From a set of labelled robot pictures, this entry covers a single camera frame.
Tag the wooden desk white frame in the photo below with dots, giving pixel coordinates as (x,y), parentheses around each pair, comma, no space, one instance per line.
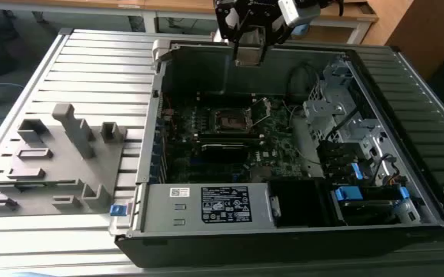
(90,4)

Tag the black graphics card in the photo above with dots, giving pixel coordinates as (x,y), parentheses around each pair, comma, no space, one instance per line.
(225,153)

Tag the wooden cabinet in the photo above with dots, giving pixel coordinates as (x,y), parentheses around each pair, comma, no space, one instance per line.
(429,29)

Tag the black fan shroud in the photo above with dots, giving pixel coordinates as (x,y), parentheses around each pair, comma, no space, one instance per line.
(298,202)

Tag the green motherboard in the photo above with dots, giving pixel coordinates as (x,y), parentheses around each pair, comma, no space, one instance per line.
(278,150)

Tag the grey power supply unit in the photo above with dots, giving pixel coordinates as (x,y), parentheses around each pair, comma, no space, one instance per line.
(190,207)

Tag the thin metal locking lever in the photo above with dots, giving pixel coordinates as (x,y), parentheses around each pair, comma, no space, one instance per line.
(259,118)

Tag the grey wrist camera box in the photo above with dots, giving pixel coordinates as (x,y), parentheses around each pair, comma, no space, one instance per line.
(299,13)

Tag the dark chipset heatsink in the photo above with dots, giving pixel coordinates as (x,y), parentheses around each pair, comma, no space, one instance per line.
(259,173)

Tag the CPU socket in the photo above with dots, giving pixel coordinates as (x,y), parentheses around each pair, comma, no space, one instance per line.
(229,121)

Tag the metal disk bay cage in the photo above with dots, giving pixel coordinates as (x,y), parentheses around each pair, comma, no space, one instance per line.
(321,109)

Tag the blue plastic clip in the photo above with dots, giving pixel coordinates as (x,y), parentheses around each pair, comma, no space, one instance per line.
(355,170)

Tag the green RAM stick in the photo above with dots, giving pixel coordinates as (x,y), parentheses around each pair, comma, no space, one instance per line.
(31,183)

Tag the blue case latch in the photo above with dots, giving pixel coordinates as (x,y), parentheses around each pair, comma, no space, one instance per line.
(118,210)

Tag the blue disk carrier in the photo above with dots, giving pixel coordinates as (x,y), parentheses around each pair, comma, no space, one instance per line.
(347,196)

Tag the grey parts rack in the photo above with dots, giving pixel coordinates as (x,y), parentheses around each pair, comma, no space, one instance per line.
(63,170)

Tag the black open PC case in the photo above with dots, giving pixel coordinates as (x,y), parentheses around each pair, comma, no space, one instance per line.
(243,248)

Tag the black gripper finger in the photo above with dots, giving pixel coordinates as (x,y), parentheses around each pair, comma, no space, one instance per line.
(267,43)
(237,43)

